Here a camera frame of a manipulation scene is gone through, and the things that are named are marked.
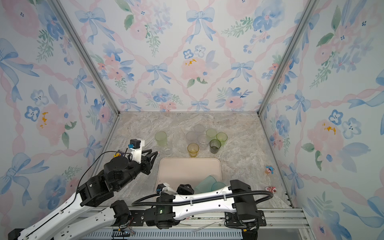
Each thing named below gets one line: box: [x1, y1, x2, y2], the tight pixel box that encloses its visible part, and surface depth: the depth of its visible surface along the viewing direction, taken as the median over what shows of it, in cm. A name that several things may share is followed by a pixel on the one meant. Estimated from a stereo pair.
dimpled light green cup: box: [206, 128, 217, 142], surface depth 100 cm
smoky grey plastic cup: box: [209, 139, 222, 154], surface depth 99 cm
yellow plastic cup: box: [187, 143, 200, 158], surface depth 96 cm
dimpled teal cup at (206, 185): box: [195, 175, 217, 194], surface depth 82 cm
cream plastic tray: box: [156, 157, 223, 194], surface depth 93 cm
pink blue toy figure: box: [264, 165, 275, 175], surface depth 87 cm
